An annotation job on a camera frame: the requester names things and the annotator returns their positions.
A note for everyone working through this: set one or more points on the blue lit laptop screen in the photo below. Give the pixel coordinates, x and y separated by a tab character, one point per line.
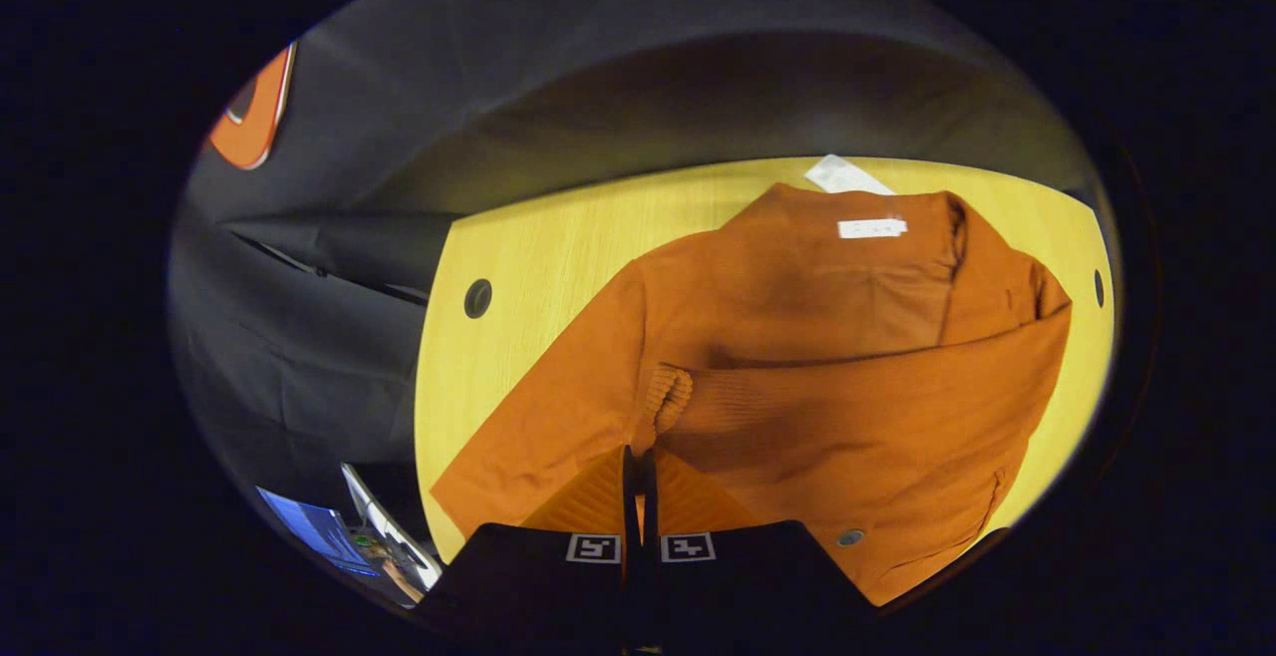
314	526

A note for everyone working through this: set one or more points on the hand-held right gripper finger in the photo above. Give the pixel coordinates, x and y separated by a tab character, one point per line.
629	506
650	508

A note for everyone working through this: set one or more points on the orange knit cardigan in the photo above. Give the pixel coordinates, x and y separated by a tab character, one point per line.
847	387

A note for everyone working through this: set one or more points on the black backdrop cloth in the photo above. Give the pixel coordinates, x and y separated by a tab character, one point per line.
598	88

